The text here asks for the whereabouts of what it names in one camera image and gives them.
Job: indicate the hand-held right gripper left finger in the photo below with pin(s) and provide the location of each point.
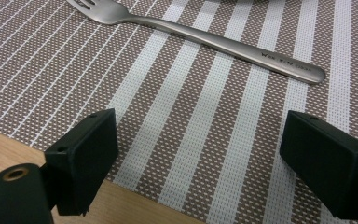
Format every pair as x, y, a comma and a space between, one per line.
84, 161

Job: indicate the brown white striped woven placemat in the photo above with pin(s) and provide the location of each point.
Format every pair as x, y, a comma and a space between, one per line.
199, 102

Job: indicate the silver metal fork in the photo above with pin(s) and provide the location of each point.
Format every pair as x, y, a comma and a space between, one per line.
199, 32

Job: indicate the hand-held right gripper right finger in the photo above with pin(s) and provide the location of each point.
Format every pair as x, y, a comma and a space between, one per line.
329, 161

